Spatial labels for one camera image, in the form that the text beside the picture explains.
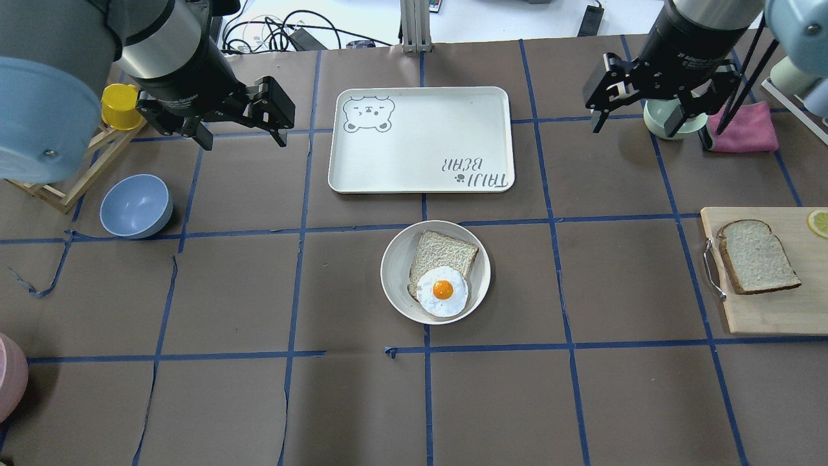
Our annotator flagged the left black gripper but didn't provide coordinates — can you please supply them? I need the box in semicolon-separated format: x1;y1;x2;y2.
135;39;296;151

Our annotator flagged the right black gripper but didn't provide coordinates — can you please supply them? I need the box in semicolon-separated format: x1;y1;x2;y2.
583;8;745;139

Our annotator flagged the bread slice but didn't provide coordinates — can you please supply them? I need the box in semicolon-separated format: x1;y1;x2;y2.
408;230;479;298
716;219;802;295

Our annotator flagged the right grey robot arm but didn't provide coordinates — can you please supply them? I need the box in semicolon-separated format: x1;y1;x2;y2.
583;1;827;137

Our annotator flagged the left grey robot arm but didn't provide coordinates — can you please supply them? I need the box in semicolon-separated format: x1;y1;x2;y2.
1;1;296;183

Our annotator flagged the cream round plate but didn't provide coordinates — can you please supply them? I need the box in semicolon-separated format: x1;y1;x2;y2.
380;221;493;325

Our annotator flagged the bread slice on plate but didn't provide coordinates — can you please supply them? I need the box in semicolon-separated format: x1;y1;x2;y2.
408;230;479;298

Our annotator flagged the green bowl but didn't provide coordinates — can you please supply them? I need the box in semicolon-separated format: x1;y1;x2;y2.
644;98;708;140

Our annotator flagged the pink cloth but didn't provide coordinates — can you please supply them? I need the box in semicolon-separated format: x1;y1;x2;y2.
697;102;779;153

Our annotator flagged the yellow cup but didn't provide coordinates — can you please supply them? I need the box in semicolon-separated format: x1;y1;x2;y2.
101;83;143;131

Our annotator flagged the black power adapter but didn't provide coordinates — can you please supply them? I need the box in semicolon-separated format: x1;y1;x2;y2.
577;1;604;36

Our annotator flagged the wooden rack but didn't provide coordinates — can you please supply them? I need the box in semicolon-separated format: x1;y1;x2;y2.
6;119;147;214

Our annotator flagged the blue bowl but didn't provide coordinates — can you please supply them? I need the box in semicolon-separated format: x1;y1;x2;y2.
100;173;173;239

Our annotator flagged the cream bear tray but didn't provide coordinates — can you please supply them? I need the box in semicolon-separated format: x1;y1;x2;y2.
327;86;516;194

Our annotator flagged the lemon slice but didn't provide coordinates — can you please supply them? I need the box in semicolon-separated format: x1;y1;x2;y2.
805;209;828;239

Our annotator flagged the wooden cutting board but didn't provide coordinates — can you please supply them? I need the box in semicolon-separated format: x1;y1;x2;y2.
701;206;827;336

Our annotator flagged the fried egg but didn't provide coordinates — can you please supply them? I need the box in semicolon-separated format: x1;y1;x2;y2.
415;266;468;318

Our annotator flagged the pink bowl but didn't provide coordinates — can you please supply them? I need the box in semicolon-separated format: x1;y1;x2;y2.
1;333;29;423

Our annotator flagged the black cables bundle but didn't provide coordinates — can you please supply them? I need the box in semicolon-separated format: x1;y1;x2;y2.
221;0;394;54

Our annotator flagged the aluminium frame post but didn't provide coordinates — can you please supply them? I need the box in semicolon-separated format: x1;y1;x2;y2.
399;0;433;53

